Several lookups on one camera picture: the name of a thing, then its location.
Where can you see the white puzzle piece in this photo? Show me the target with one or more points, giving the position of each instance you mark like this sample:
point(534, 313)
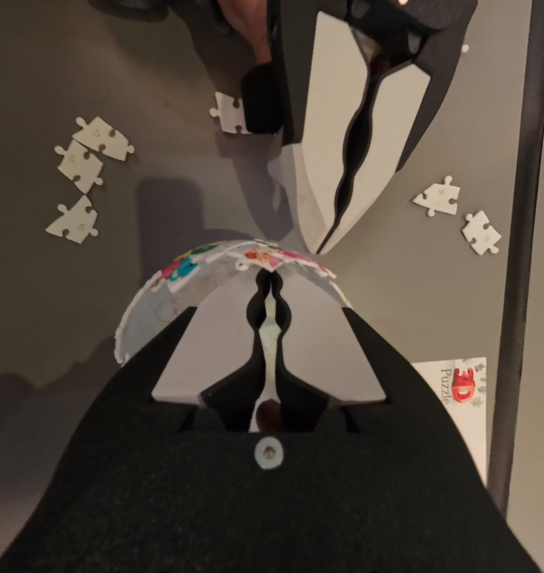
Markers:
point(75, 224)
point(231, 114)
point(79, 165)
point(102, 138)
point(440, 197)
point(482, 232)

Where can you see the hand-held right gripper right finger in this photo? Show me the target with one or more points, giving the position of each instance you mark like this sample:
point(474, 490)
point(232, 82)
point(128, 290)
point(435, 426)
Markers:
point(330, 349)

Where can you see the puzzle instruction sheet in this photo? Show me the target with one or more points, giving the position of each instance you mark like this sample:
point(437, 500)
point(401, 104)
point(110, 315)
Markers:
point(471, 421)

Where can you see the colourful puzzle ball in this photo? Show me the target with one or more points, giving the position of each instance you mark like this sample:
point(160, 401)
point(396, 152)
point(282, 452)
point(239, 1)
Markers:
point(182, 268)

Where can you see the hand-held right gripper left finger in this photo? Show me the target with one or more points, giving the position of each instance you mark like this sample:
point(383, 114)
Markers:
point(209, 349)

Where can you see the person's left hand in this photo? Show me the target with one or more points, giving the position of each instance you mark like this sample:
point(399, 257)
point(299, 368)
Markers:
point(249, 22)

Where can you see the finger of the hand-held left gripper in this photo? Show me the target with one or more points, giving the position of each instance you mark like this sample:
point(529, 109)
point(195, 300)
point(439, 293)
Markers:
point(325, 112)
point(392, 116)

